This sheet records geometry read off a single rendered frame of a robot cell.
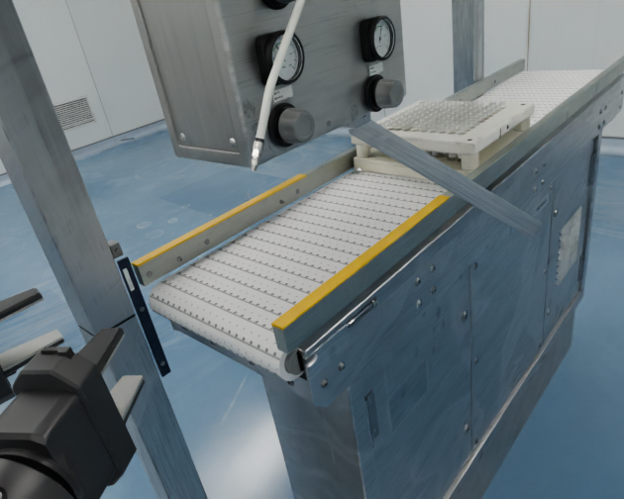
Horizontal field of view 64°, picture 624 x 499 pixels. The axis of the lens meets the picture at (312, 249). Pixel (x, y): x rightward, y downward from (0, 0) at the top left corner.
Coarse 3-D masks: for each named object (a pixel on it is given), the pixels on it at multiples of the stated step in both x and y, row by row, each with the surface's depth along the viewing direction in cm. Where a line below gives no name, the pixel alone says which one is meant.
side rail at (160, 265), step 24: (504, 72) 139; (456, 96) 121; (312, 168) 90; (336, 168) 93; (288, 192) 85; (240, 216) 78; (264, 216) 82; (192, 240) 72; (216, 240) 75; (144, 264) 67; (168, 264) 70
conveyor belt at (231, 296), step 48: (528, 96) 124; (336, 192) 88; (384, 192) 84; (432, 192) 81; (240, 240) 77; (288, 240) 74; (336, 240) 72; (192, 288) 66; (240, 288) 64; (288, 288) 62; (240, 336) 56
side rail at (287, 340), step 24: (576, 96) 104; (552, 120) 95; (528, 144) 88; (480, 168) 77; (504, 168) 82; (432, 216) 67; (408, 240) 64; (384, 264) 60; (336, 288) 54; (360, 288) 58; (312, 312) 52; (336, 312) 55; (288, 336) 50
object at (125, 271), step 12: (120, 264) 65; (132, 276) 67; (132, 288) 67; (132, 300) 68; (144, 300) 69; (144, 312) 70; (144, 324) 70; (156, 336) 72; (156, 348) 72; (156, 360) 73; (168, 372) 75
